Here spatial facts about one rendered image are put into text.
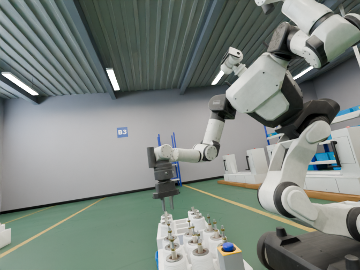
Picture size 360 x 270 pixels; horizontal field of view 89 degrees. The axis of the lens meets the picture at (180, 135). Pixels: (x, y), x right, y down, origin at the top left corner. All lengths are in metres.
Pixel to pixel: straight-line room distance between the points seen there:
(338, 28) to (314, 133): 0.46
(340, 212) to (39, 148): 8.05
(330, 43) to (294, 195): 0.53
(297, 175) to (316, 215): 0.16
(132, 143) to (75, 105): 2.60
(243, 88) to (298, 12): 0.34
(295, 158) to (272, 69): 0.40
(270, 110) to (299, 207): 0.42
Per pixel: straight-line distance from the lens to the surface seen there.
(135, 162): 7.22
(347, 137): 2.75
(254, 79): 0.90
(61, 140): 7.94
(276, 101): 0.93
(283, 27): 0.94
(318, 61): 0.68
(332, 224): 1.07
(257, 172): 4.25
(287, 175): 0.92
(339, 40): 0.69
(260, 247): 1.25
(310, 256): 1.07
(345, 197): 2.76
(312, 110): 1.06
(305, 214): 0.91
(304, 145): 0.96
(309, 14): 0.71
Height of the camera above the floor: 0.63
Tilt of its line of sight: 10 degrees up
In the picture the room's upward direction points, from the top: 8 degrees counter-clockwise
